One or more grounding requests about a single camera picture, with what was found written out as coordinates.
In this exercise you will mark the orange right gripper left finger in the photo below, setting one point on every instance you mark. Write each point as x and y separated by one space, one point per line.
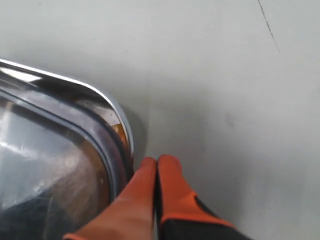
131 214

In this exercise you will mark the stainless steel lunch box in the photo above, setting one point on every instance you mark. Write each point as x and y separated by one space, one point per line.
85 97

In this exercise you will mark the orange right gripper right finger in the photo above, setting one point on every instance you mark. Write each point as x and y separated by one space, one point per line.
181 215

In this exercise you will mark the dark lid with orange seal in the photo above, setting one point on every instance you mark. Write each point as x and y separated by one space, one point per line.
54 178

